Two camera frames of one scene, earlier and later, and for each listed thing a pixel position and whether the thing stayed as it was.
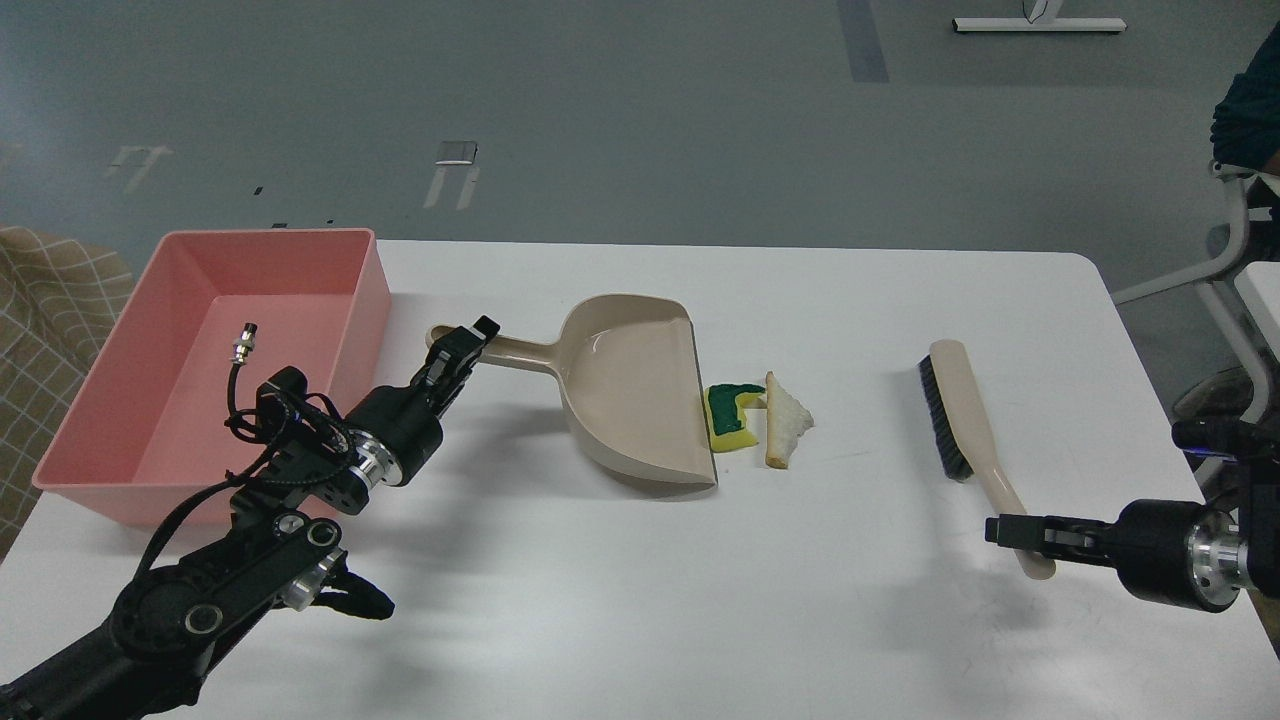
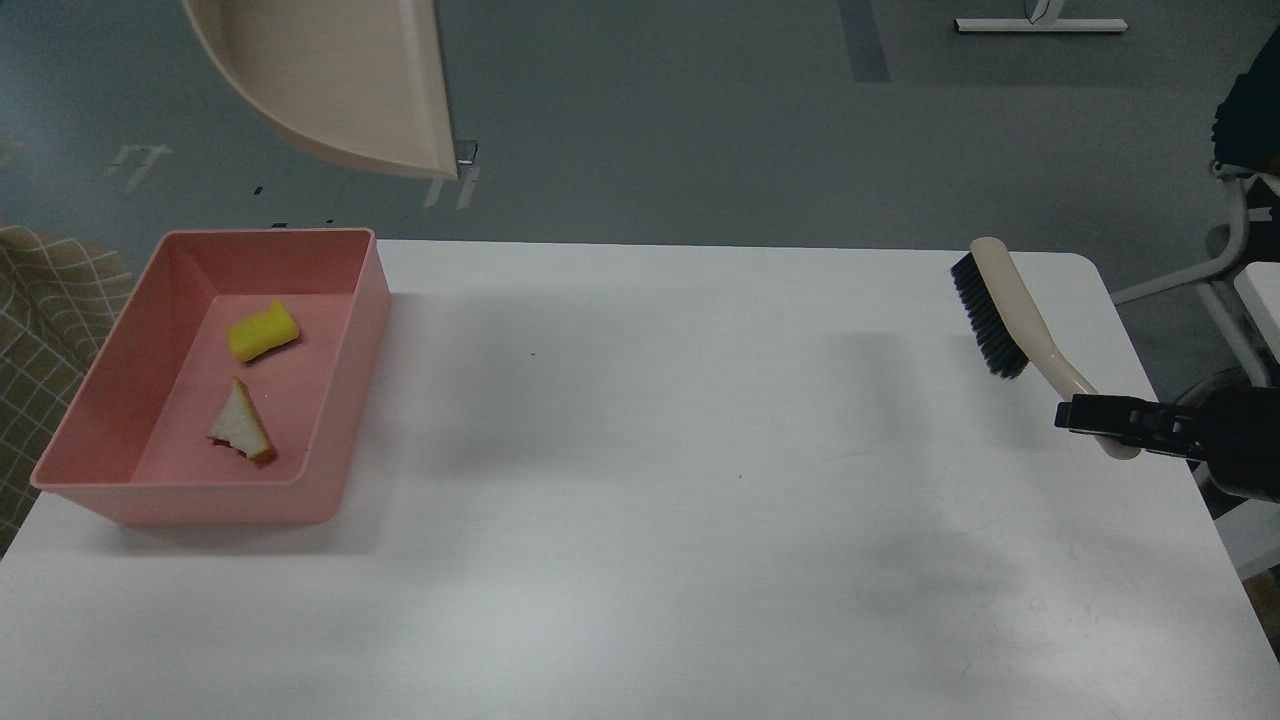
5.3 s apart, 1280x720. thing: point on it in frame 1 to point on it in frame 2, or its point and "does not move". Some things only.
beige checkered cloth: [58, 290] does not move
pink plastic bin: [149, 438] does not move
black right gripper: [1179, 553] to [1235, 429]
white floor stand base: [1038, 24] does not move
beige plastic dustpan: [630, 382] to [358, 80]
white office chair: [1207, 277] does not move
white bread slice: [787, 417] to [240, 423]
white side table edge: [1260, 284] does not move
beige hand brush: [962, 431] to [1008, 331]
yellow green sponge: [727, 423] to [253, 335]
